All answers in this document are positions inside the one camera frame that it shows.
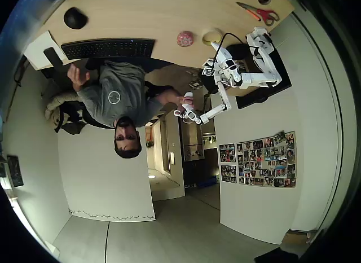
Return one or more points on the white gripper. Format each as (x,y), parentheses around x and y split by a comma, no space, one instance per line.
(220,52)

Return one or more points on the beige tape roll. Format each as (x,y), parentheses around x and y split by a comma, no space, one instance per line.
(211,37)

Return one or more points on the white leader arm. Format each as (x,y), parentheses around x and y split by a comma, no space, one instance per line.
(224,99)

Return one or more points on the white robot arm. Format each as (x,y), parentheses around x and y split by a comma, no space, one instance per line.
(262,78)

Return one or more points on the person's left forearm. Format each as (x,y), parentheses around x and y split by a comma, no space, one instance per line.
(78,89)

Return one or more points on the person's right forearm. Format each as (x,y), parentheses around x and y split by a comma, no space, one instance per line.
(166,96)

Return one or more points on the person's right hand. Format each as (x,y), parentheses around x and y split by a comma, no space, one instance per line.
(184,99)

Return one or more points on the person's left hand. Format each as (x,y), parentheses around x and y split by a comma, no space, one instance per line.
(76,75)

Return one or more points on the small dark box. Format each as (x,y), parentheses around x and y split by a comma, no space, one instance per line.
(195,84)

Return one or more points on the black flat panel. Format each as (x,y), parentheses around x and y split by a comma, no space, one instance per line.
(282,82)

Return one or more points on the small photo sheet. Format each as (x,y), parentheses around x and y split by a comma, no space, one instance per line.
(228,174)
(227,153)

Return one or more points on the person in grey shirt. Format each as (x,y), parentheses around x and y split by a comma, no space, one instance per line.
(118,96)

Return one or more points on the black keyboard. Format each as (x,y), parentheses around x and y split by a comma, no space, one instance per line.
(108,48)

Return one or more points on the large photo collage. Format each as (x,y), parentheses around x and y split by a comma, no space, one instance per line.
(266,158)

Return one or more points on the black computer mouse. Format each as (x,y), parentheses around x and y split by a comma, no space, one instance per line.
(74,18)

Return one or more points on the black chair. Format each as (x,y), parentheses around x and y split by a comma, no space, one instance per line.
(73,119)

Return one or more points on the black phone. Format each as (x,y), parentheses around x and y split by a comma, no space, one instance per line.
(53,56)

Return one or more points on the beige jacket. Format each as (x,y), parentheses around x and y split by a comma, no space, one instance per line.
(57,103)

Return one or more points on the white notebook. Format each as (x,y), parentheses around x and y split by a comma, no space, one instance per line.
(36,50)

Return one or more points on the cardboard box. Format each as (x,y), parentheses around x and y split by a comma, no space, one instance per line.
(296,237)

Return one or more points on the dark framed picture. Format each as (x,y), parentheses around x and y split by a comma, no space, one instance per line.
(15,171)

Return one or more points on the white wall switch panel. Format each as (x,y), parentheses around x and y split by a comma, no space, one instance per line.
(172,158)

